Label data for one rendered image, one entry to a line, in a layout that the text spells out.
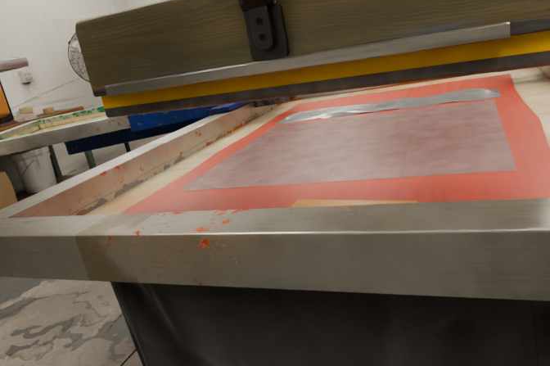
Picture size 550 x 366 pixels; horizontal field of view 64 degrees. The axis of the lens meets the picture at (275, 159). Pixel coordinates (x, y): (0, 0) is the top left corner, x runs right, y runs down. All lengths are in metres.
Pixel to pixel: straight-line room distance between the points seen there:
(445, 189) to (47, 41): 5.08
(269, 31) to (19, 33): 4.82
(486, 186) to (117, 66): 0.35
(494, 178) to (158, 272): 0.27
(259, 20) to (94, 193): 0.29
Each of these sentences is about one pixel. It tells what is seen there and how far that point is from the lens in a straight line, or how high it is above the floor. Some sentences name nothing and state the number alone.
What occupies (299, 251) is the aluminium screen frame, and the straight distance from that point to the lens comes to 0.26.
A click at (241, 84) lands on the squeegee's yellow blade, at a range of 0.40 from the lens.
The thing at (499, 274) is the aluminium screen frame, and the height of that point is 0.97.
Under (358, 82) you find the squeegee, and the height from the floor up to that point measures 1.05.
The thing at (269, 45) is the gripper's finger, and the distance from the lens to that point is 0.36.
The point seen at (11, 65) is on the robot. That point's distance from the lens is 0.61.
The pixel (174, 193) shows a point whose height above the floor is 0.96.
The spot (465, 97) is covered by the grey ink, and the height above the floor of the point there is 0.96.
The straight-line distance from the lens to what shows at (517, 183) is 0.39.
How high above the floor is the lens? 1.09
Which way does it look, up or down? 15 degrees down
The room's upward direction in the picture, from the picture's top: 12 degrees counter-clockwise
